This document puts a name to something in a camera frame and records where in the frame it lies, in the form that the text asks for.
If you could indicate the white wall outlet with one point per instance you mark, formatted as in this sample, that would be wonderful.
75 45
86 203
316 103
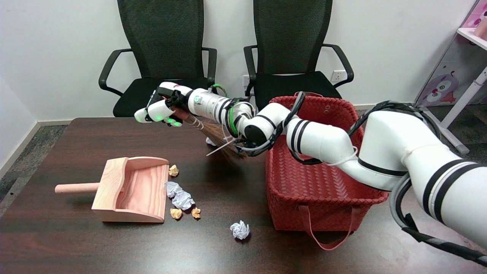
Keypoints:
245 80
338 75

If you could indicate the pink white shelf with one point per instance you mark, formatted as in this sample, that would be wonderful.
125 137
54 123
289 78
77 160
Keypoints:
473 17

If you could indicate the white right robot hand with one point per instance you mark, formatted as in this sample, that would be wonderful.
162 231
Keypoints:
161 110

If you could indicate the white desk leg frame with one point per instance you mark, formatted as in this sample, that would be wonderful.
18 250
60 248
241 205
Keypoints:
452 110

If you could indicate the white paper ball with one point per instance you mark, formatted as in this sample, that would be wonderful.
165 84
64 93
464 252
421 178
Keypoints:
183 199
209 142
172 188
239 230

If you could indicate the tan paper ball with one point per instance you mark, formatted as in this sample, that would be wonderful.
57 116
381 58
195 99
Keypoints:
175 213
173 170
196 212

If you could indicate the wooden dustpan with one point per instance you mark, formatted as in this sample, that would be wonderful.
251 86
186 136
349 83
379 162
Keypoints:
110 190

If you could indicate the brown whisk broom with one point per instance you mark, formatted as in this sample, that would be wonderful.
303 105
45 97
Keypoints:
215 133

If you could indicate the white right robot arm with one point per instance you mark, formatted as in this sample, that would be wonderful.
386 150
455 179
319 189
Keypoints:
323 140

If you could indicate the black mesh office chair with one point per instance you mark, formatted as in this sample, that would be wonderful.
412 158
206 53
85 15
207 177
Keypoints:
163 38
289 38

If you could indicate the red woven basket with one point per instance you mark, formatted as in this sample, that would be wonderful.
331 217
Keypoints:
315 186

